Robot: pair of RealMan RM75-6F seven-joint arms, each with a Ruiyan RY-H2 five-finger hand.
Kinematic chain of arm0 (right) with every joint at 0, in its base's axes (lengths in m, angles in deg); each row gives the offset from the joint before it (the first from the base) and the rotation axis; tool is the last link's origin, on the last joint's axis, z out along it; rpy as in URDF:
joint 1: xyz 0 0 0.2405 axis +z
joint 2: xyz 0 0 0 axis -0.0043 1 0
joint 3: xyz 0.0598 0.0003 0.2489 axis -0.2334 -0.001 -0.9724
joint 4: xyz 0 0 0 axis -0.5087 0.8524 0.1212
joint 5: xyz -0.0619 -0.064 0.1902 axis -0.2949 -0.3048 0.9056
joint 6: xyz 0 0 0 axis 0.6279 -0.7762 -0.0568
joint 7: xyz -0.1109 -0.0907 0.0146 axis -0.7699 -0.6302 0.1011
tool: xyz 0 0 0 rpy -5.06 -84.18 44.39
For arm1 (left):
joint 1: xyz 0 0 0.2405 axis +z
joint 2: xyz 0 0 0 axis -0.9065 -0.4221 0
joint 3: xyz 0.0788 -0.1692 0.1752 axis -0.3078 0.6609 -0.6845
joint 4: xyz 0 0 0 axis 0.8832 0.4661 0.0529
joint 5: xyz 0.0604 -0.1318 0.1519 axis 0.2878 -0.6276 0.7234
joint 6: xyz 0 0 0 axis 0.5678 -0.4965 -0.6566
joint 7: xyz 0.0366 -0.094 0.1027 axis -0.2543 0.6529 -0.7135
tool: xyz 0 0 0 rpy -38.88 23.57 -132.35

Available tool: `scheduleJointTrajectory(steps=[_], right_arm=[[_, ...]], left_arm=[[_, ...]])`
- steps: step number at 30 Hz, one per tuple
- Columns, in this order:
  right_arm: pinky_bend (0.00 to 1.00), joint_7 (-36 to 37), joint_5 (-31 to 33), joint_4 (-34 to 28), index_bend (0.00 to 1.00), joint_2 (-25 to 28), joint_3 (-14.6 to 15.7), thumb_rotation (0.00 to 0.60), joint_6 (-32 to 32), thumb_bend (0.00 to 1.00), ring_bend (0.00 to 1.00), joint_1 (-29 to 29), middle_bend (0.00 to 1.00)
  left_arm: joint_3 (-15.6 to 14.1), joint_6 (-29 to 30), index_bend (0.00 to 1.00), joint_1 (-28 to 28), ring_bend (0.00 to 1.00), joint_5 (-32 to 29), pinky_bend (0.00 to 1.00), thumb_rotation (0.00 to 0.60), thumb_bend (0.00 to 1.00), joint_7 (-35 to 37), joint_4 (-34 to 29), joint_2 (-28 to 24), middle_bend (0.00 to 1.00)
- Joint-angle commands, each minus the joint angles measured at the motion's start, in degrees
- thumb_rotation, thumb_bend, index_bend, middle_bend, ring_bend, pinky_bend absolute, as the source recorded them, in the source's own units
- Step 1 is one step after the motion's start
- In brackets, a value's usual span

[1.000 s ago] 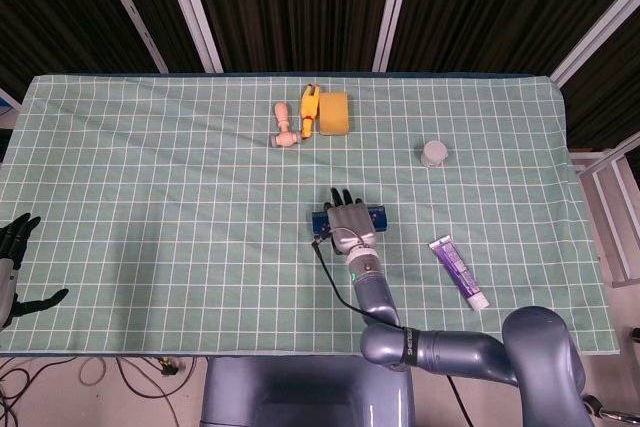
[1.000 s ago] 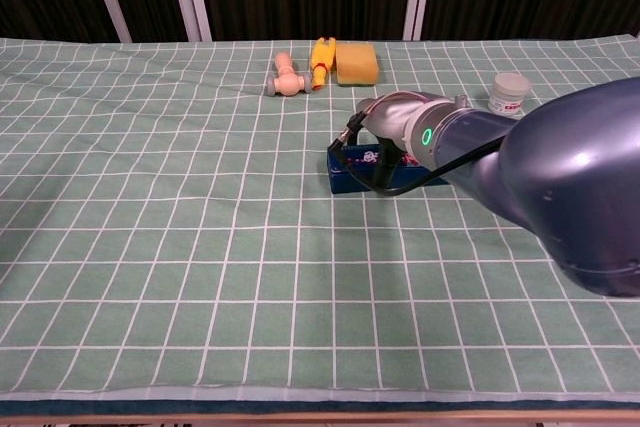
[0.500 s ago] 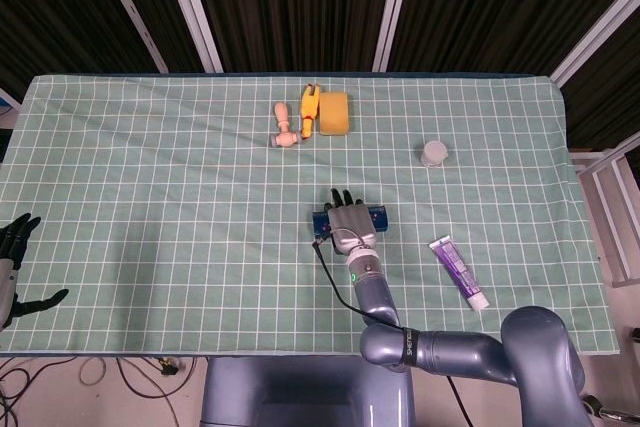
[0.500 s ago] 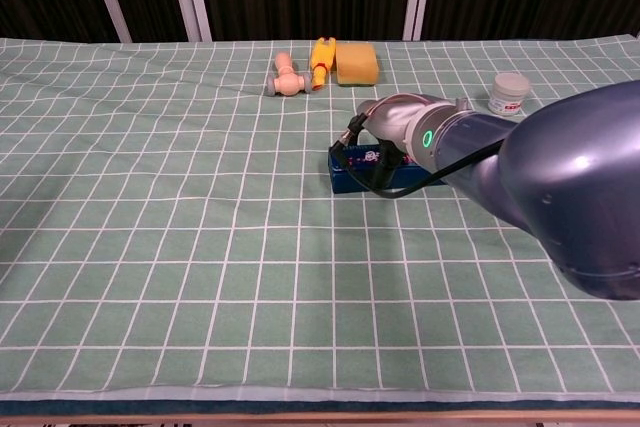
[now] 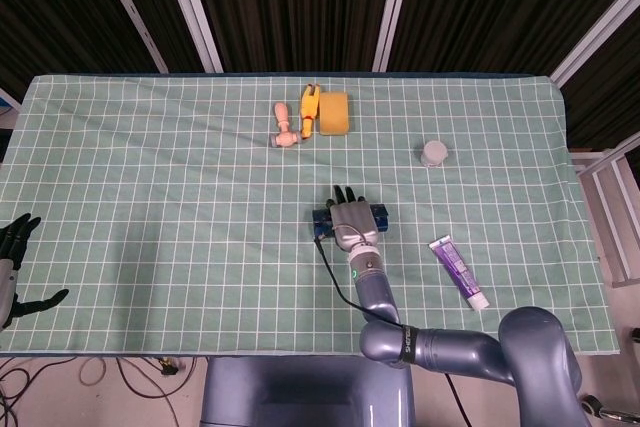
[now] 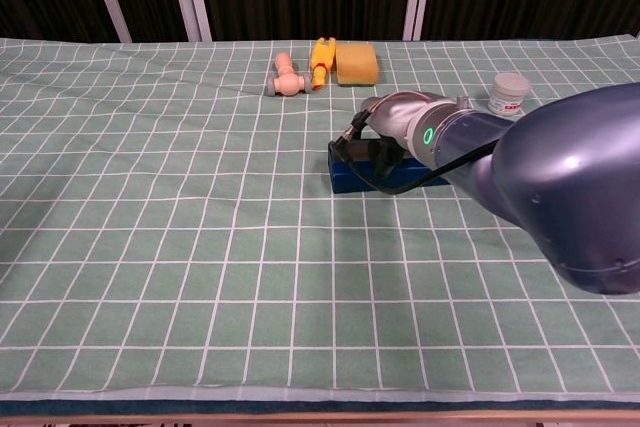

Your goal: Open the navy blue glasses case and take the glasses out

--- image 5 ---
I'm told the white metal rack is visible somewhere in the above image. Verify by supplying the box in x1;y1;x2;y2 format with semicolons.
569;131;640;289

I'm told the yellow sponge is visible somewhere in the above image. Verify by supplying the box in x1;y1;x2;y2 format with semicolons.
318;91;352;138

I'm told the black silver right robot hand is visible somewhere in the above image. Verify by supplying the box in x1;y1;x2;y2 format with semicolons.
325;185;382;252

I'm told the blue patterned glasses case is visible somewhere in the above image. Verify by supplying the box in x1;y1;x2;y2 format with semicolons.
312;202;390;241

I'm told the purple toothpaste tube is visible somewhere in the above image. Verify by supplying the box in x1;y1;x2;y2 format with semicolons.
428;235;491;312

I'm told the white metal beam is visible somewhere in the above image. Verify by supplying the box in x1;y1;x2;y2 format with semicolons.
157;0;224;73
549;0;640;88
372;0;417;73
91;0;169;73

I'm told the green checked tablecloth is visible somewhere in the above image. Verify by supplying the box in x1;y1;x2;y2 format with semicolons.
0;74;621;356

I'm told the small grey cup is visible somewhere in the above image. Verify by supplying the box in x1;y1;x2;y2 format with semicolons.
419;140;450;170

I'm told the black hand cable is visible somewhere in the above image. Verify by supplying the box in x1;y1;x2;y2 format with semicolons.
314;224;474;427

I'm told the dark pleated curtain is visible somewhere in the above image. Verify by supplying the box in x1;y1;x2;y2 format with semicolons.
0;0;640;148

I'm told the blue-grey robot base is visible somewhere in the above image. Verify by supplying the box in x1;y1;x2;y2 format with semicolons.
199;355;416;427

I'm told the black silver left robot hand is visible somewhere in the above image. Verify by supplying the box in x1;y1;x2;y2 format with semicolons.
0;213;70;332

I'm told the blue white board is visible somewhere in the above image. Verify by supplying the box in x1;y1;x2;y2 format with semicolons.
0;88;22;131

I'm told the pink wooden toy hammer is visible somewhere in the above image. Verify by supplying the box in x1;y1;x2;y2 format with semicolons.
269;102;301;149

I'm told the black floor cable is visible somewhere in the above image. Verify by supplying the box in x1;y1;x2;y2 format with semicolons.
0;356;199;427

